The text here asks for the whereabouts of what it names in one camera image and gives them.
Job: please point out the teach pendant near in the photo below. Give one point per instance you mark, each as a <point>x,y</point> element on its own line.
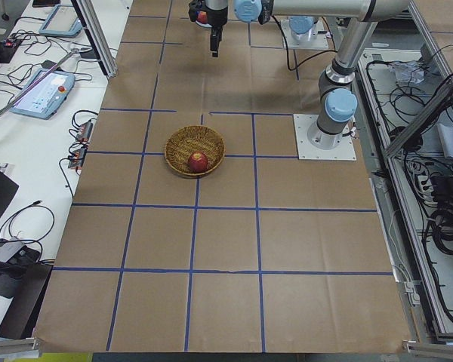
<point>46,97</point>

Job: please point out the teach pendant far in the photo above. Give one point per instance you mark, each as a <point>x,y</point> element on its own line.
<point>63,21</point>

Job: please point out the reacher grabber stick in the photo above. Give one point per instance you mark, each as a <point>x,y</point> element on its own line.
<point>37,81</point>

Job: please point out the light blue plate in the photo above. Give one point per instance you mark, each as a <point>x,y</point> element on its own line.
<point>203,24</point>

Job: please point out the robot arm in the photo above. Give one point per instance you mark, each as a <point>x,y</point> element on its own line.
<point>338,102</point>
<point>303,27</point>

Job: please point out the red apple in basket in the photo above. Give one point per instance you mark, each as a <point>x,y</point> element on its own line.
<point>198,162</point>

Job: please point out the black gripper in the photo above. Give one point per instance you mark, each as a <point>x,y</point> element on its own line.
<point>215,16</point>

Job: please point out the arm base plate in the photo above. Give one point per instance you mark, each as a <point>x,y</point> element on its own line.
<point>313,144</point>
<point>319,43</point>

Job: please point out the aluminium frame post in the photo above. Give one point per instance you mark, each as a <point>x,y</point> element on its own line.
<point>93,30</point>

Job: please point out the teach pendant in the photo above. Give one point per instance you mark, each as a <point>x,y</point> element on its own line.
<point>46,97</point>
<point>63,21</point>

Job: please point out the red apple on plate front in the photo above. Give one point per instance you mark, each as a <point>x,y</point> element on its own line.
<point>202,16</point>

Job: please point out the woven wicker basket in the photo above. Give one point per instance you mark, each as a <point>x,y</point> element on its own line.
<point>194,151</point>

